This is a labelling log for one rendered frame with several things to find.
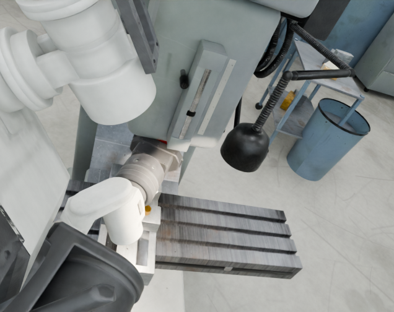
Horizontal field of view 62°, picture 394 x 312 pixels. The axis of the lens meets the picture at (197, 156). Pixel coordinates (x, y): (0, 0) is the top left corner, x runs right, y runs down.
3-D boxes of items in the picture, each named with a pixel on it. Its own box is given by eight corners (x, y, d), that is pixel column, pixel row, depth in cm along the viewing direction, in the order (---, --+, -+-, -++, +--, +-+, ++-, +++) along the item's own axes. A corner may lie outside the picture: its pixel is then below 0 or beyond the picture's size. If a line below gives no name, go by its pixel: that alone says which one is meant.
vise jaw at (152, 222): (157, 232, 90) (160, 224, 87) (100, 224, 86) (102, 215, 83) (157, 214, 94) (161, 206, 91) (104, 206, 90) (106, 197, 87)
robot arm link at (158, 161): (188, 147, 74) (171, 181, 64) (176, 176, 80) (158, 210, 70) (137, 123, 74) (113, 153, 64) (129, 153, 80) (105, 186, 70)
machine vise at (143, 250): (148, 286, 85) (158, 266, 78) (88, 280, 82) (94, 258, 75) (154, 185, 111) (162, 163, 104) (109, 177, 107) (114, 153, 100)
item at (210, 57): (186, 152, 64) (227, 56, 50) (166, 148, 63) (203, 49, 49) (184, 138, 67) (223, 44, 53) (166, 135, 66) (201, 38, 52)
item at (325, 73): (291, 83, 45) (296, 74, 44) (284, 77, 46) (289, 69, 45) (354, 78, 55) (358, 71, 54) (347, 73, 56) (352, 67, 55)
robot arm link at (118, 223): (153, 166, 64) (129, 207, 55) (161, 207, 70) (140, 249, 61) (101, 161, 66) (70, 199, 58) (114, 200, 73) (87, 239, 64)
